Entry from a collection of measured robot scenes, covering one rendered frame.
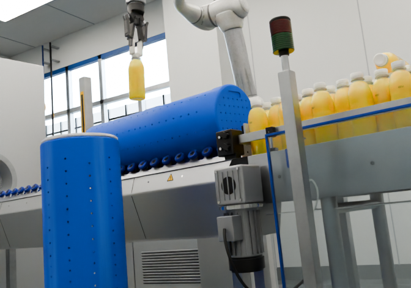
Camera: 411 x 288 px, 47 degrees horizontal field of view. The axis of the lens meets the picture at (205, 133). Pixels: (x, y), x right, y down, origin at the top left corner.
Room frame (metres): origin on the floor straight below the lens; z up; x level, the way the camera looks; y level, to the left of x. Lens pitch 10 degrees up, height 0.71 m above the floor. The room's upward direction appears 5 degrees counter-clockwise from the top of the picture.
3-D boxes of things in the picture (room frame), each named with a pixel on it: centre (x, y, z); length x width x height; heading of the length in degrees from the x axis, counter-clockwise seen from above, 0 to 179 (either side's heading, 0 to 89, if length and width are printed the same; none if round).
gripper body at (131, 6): (1.97, 0.26, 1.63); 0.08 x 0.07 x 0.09; 140
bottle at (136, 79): (1.97, 0.28, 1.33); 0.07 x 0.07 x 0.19
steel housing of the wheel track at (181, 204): (2.49, 0.64, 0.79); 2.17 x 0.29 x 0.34; 51
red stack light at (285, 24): (1.30, -0.25, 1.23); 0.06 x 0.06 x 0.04
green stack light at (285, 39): (1.30, -0.25, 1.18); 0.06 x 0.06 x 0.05
